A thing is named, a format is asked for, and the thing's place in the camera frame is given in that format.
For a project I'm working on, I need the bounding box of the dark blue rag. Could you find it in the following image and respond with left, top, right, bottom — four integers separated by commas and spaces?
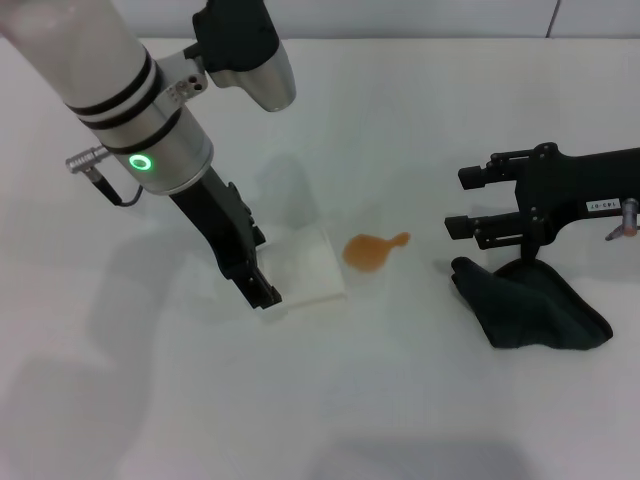
449, 256, 614, 351

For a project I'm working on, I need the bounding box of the white paper cup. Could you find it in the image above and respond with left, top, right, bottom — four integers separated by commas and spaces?
259, 224, 349, 307

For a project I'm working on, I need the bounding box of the brown water stain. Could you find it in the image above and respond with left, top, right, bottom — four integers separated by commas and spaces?
342, 231, 412, 275

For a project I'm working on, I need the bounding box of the left gripper cable with connector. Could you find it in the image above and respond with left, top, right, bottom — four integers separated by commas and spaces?
64, 146, 145, 207

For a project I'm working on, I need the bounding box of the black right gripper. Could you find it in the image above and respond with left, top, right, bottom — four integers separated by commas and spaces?
444, 142, 640, 264

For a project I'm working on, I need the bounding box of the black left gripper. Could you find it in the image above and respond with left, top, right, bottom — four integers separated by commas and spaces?
169, 167, 284, 311

